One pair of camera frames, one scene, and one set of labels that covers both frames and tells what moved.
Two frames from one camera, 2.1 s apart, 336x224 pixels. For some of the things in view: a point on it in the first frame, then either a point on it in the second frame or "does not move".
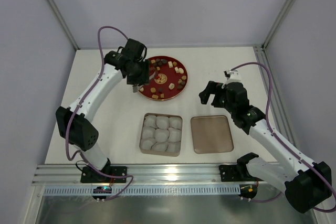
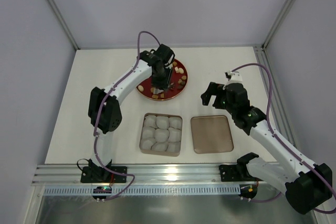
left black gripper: [139, 77] -> [161, 82]
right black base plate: [237, 172] does not move
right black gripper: [217, 97] does not move
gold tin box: [161, 134] does not move
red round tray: [170, 78] does not move
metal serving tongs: [136, 87] -> [157, 91]
